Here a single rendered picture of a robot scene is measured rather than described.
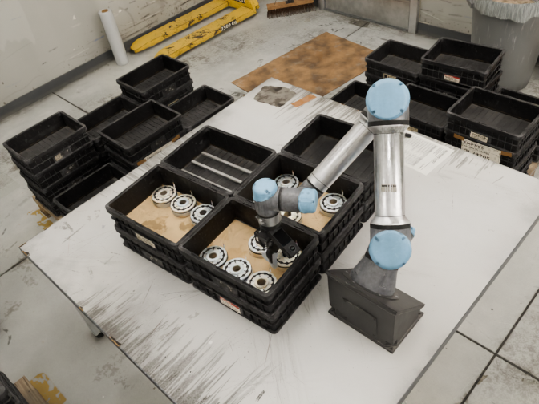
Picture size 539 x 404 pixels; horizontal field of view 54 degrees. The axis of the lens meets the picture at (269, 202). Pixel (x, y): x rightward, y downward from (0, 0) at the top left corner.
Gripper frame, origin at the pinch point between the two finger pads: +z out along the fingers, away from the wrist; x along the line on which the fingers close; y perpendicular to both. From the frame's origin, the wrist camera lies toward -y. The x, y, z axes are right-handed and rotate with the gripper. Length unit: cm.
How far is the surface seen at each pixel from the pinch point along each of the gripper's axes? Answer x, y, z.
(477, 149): -141, -4, 41
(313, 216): -24.9, 6.6, 2.1
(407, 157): -88, 5, 15
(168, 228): 12.9, 47.6, 2.2
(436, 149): -99, -2, 15
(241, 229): -3.8, 23.9, 2.1
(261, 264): 3.5, 6.3, 2.1
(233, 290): 18.4, 4.6, 0.2
